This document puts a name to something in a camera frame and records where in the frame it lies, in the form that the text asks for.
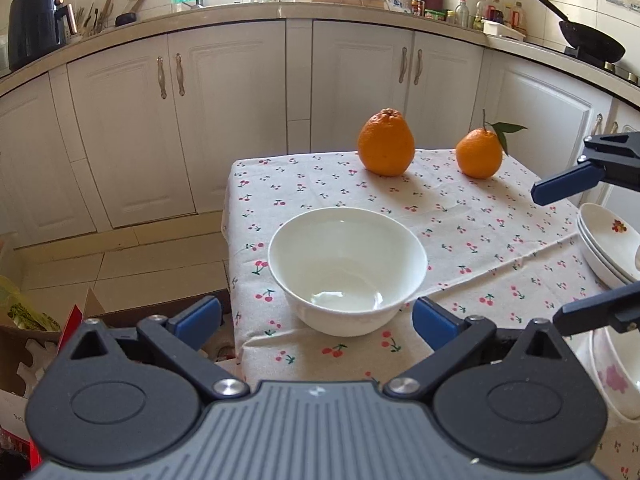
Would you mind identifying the white kitchen cabinets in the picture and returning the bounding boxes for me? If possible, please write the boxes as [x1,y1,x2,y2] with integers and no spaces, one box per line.
[1,18,639,247]

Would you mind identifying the black air fryer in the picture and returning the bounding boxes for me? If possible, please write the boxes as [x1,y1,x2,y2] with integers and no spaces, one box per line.
[8,0,77,72]

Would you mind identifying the brown cardboard box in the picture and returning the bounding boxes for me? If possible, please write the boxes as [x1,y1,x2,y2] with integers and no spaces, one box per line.
[0,286,234,396]

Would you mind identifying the red cardboard box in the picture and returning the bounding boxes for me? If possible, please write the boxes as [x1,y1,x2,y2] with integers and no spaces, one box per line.
[0,303,87,470]

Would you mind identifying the dark sauce bottle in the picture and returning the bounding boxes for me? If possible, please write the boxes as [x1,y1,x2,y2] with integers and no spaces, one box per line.
[411,0,425,16]

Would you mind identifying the lower white plate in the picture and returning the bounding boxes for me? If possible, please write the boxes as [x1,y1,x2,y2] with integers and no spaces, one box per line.
[578,226,631,289]

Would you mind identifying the yellow plastic bag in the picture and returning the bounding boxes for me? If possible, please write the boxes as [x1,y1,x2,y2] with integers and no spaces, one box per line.
[1,276,61,332]

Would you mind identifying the bumpy orange fruit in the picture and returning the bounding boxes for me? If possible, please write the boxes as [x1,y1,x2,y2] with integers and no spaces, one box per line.
[357,108,416,177]

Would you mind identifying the cherry print tablecloth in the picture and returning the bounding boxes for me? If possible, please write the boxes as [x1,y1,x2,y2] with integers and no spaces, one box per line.
[220,148,640,480]

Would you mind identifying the orange with stem leaf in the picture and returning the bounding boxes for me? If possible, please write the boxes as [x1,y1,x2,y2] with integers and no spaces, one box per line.
[454,113,526,180]

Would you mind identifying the black wok pan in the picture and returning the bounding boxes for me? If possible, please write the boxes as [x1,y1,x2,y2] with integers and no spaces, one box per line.
[538,0,626,63]

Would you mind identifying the white bowl pink flowers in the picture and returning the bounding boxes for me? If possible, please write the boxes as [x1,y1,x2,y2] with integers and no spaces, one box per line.
[268,207,428,337]

